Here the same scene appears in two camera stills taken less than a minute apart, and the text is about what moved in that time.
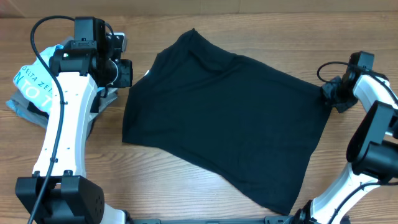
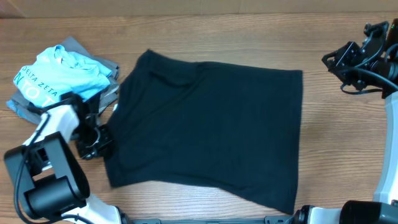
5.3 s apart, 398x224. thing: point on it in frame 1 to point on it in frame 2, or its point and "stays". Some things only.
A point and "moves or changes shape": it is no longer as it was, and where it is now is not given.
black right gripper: x=325 y=91 to x=337 y=66
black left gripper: x=126 y=66 to x=105 y=147
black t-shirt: x=265 y=125 moves or changes shape
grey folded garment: x=104 y=96 stays
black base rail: x=268 y=219 stays
